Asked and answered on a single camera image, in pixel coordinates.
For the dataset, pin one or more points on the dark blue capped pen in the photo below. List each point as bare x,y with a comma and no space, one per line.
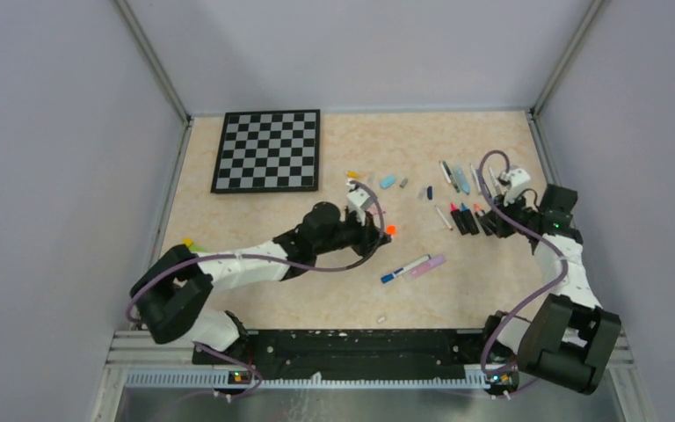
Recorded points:
494,180

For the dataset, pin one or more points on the black white checkerboard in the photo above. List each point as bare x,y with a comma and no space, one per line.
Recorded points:
268,152

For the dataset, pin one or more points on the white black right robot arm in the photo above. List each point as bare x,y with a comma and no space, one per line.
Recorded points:
560,333

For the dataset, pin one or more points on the blue capped black highlighter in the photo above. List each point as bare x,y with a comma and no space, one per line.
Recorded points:
469,220

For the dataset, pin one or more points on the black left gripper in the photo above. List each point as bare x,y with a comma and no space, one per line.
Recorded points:
371,238

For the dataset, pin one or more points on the light blue correction tape pen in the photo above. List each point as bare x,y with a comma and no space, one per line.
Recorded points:
461,180

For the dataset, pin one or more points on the green yellow block stack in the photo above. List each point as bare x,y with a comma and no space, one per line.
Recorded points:
192,246

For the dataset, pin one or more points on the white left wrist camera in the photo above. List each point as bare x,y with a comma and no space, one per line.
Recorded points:
358,201

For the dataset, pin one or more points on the blue capped white marker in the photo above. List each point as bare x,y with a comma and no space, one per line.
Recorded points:
400,271

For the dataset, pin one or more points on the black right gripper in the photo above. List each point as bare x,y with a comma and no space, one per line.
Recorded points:
496,222

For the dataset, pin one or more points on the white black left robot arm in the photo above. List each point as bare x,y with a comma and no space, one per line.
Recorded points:
170,298

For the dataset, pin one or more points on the red capped white marker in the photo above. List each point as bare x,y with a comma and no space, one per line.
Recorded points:
443,218

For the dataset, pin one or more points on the light blue tape cap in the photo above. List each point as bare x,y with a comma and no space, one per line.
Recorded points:
387,182

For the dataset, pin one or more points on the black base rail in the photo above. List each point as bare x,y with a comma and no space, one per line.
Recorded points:
362,355

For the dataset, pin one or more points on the pink capped black highlighter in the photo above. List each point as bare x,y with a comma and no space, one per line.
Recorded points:
456,214

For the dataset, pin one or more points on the yellow capped white pen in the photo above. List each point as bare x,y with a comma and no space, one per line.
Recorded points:
446,172

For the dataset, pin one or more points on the lilac highlighter pen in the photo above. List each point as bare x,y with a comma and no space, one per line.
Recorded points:
426,267

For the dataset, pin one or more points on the grey capped white marker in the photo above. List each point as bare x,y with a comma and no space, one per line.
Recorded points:
475,177

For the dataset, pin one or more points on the green gel pen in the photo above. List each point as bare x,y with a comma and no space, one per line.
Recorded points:
454,184

